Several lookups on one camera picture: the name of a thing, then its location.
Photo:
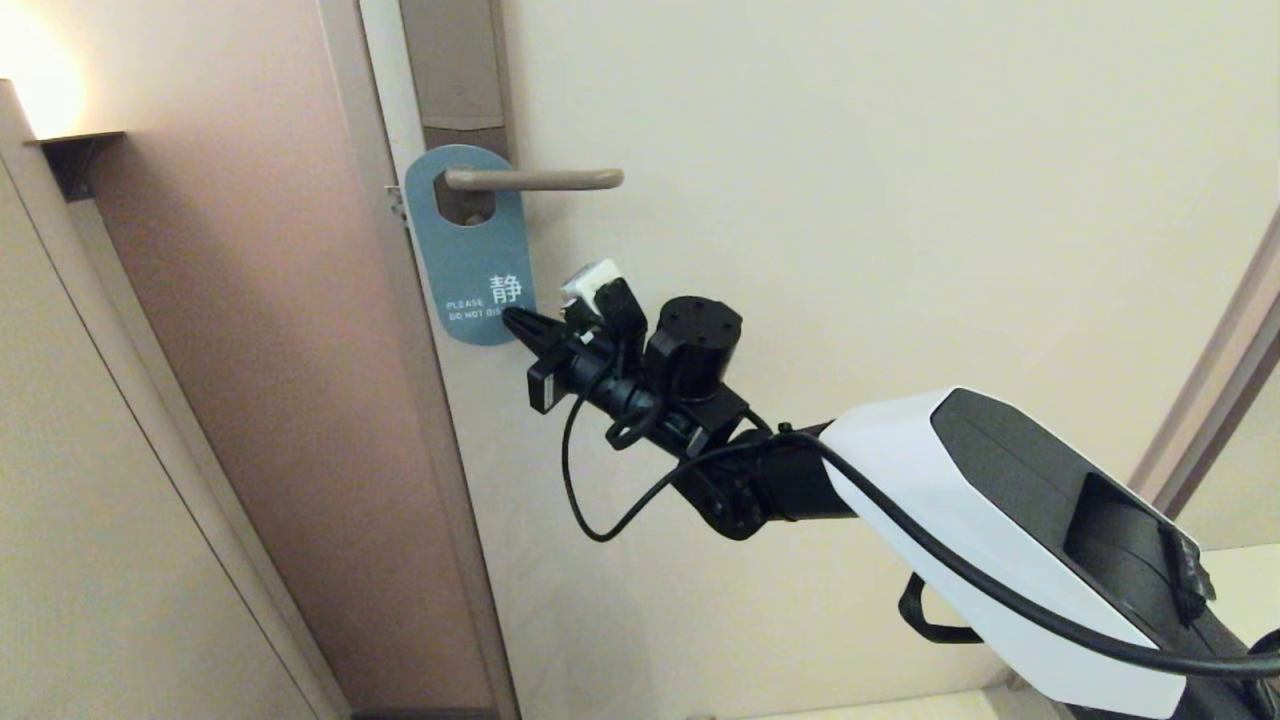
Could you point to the white door hanger sign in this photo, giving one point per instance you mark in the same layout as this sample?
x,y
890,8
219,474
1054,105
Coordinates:
x,y
470,270

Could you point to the bronze door lock plate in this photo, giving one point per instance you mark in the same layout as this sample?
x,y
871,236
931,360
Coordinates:
x,y
455,60

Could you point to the white closet shelf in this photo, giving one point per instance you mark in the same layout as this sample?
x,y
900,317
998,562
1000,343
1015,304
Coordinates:
x,y
1250,590

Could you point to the cream wardrobe panel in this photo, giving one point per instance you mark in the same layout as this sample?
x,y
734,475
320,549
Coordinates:
x,y
90,500

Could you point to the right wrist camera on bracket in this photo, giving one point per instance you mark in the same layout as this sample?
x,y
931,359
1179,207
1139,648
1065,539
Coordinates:
x,y
595,285

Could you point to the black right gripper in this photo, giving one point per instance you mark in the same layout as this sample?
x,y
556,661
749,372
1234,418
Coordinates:
x,y
610,390

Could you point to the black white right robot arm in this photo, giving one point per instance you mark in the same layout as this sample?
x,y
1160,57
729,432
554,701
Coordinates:
x,y
980,520

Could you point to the cream white door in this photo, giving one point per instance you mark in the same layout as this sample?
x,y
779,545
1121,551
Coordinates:
x,y
800,200

